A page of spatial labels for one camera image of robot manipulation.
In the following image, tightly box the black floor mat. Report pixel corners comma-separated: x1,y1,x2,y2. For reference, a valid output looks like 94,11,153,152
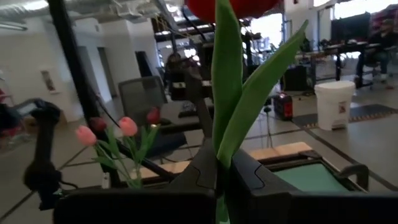
292,104,398,129

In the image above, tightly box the pink artificial tulip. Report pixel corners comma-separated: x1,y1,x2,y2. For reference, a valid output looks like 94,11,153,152
118,116,144,187
75,124,134,187

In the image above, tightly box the black table clamp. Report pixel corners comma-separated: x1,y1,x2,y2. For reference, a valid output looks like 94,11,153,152
338,164,370,191

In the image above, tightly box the black frame post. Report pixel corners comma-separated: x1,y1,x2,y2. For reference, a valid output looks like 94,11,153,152
46,0,124,189

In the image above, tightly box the black monitor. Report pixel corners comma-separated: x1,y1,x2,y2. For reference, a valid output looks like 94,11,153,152
330,12,372,43

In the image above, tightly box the black desk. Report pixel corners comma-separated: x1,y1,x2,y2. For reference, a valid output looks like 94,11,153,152
323,42,382,90

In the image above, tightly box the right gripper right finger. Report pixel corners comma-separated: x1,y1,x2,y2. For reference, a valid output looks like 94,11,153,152
230,149,293,224

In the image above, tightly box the silver ceiling duct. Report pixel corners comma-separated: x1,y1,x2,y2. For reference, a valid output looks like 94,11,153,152
0,0,162,19

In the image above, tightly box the black case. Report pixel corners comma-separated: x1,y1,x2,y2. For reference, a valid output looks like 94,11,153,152
281,65,308,93

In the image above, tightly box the red and black device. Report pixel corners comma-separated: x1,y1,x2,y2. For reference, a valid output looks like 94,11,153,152
272,92,294,121

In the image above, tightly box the person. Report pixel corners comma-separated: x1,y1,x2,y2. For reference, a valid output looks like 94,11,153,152
163,52,190,94
355,18,398,90

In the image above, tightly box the grey mesh office chair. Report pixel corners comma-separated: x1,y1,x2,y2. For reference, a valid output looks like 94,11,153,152
118,76,200,162

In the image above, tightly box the green mat in black frame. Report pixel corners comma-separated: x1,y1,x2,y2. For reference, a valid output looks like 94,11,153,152
257,151,369,192

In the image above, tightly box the dark red artificial tulip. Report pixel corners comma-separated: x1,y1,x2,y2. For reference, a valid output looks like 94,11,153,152
89,117,125,162
136,107,162,175

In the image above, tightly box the framed wall notice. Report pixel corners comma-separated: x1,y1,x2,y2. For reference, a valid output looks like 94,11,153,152
40,70,57,94

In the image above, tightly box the white plastic bucket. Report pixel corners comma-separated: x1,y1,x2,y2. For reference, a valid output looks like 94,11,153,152
313,80,356,131

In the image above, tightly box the ceiling light strip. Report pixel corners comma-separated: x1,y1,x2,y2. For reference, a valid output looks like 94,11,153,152
0,21,29,32

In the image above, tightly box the clear glass vase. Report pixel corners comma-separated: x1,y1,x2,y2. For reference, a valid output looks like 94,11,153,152
124,169,146,190

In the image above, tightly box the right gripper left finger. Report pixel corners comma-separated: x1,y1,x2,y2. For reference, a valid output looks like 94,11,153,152
166,139,218,191

